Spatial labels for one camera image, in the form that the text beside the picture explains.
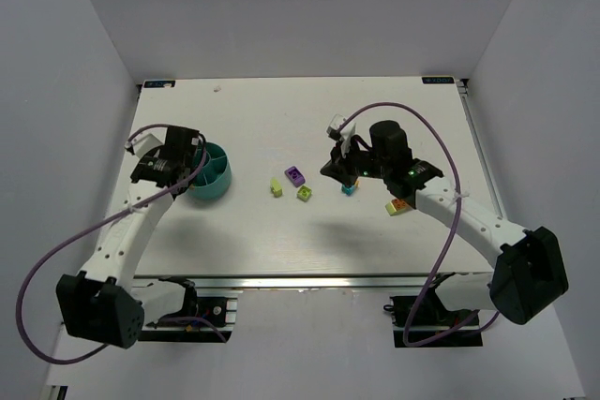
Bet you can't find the teal blue lego brick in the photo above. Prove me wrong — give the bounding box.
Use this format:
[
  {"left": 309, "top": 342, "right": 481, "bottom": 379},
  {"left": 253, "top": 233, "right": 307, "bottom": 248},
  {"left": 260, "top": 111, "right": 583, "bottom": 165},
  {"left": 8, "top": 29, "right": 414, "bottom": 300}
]
[{"left": 341, "top": 185, "right": 357, "bottom": 196}]

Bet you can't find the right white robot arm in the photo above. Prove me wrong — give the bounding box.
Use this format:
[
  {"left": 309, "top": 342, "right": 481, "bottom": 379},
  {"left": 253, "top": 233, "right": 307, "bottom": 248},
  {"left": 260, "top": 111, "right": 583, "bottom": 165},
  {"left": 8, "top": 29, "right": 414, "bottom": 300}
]
[{"left": 321, "top": 115, "right": 569, "bottom": 325}]

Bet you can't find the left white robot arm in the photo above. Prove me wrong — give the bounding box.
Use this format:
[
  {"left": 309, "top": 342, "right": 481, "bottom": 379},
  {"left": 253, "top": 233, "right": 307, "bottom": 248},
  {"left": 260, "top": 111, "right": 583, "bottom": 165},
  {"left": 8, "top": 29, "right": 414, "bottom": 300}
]
[{"left": 56, "top": 126, "right": 207, "bottom": 348}]

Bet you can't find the lime green hollow lego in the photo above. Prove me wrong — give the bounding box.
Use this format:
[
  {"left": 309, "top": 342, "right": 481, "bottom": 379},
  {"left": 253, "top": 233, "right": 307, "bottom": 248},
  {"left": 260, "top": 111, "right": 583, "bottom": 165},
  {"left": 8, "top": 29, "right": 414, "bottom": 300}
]
[{"left": 296, "top": 185, "right": 312, "bottom": 202}]

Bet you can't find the purple hollow lego brick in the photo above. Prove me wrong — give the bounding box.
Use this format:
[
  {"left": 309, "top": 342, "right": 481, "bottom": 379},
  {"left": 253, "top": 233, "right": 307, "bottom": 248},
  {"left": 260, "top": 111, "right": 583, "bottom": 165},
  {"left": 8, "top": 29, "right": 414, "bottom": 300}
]
[{"left": 284, "top": 166, "right": 306, "bottom": 187}]

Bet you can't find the orange studded lego brick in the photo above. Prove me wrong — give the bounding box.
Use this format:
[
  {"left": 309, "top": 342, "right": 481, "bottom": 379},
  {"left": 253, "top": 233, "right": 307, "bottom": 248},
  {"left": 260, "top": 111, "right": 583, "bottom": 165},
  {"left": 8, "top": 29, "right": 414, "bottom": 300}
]
[{"left": 392, "top": 199, "right": 410, "bottom": 211}]

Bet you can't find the teal divided round container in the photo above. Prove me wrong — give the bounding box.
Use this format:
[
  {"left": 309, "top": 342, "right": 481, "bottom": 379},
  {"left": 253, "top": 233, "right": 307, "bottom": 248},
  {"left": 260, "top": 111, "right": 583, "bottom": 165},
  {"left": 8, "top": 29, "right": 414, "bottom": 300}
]
[{"left": 187, "top": 142, "right": 232, "bottom": 201}]

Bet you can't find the pale yellow-green lego brick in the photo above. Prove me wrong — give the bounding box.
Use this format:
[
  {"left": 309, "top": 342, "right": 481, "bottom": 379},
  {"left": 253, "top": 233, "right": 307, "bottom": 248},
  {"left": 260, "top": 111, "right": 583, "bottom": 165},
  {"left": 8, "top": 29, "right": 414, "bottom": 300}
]
[{"left": 385, "top": 201, "right": 402, "bottom": 216}]

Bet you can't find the light green lego brick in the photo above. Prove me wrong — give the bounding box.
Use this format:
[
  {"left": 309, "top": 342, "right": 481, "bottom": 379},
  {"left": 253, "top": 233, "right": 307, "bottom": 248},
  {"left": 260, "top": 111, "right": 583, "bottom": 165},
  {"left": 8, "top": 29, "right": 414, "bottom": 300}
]
[{"left": 269, "top": 177, "right": 283, "bottom": 198}]

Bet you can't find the left blue corner label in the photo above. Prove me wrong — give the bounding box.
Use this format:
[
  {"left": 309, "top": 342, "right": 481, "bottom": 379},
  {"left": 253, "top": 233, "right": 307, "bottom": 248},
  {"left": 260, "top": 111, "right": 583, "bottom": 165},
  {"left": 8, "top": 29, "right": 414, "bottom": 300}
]
[{"left": 142, "top": 80, "right": 175, "bottom": 89}]

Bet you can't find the blue corner label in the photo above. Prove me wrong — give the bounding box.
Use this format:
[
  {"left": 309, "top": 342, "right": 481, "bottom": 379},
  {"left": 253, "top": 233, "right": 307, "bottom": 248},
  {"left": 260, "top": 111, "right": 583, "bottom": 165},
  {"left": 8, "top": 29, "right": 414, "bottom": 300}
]
[
  {"left": 142, "top": 80, "right": 175, "bottom": 89},
  {"left": 421, "top": 76, "right": 455, "bottom": 84}
]

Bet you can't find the right blue corner label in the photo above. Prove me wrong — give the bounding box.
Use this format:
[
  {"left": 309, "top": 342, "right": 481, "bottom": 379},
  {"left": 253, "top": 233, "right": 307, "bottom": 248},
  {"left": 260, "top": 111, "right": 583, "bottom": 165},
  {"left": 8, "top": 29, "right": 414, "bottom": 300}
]
[{"left": 421, "top": 76, "right": 455, "bottom": 84}]

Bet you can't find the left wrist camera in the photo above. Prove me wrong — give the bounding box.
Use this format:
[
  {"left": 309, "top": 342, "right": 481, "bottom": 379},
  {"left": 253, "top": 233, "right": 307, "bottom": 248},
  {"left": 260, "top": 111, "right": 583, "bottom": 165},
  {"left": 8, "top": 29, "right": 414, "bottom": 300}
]
[{"left": 125, "top": 132, "right": 162, "bottom": 158}]

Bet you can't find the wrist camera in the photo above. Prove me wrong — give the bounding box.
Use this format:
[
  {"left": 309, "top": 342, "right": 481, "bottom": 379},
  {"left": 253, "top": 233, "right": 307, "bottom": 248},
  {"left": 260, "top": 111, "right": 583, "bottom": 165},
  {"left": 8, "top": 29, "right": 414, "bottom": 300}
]
[
  {"left": 326, "top": 114, "right": 356, "bottom": 157},
  {"left": 125, "top": 132, "right": 162, "bottom": 158}
]

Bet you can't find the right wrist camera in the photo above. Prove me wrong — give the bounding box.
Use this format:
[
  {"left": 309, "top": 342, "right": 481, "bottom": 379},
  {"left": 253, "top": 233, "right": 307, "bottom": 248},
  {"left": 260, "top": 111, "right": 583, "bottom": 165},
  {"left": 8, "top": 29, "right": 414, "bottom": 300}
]
[{"left": 326, "top": 114, "right": 356, "bottom": 157}]

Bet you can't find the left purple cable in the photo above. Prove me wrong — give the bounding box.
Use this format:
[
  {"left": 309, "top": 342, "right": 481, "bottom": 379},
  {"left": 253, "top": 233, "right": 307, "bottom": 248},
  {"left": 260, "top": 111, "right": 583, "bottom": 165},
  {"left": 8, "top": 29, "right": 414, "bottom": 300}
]
[{"left": 16, "top": 123, "right": 230, "bottom": 366}]

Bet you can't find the aluminium table rail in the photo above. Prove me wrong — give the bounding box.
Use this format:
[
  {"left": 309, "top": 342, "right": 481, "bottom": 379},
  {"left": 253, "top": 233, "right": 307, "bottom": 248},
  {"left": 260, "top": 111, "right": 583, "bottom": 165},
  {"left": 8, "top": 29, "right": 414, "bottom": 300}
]
[{"left": 185, "top": 273, "right": 493, "bottom": 292}]

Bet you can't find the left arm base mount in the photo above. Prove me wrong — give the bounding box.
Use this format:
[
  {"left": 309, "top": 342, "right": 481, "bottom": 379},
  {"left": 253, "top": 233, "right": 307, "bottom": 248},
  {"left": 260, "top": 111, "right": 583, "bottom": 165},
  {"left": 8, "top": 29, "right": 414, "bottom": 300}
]
[{"left": 131, "top": 276, "right": 238, "bottom": 344}]

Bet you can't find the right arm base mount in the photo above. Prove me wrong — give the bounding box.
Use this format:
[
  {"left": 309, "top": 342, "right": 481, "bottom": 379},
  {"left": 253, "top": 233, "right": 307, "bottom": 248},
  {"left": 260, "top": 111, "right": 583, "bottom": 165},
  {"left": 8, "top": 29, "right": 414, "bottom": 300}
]
[{"left": 382, "top": 275, "right": 483, "bottom": 348}]

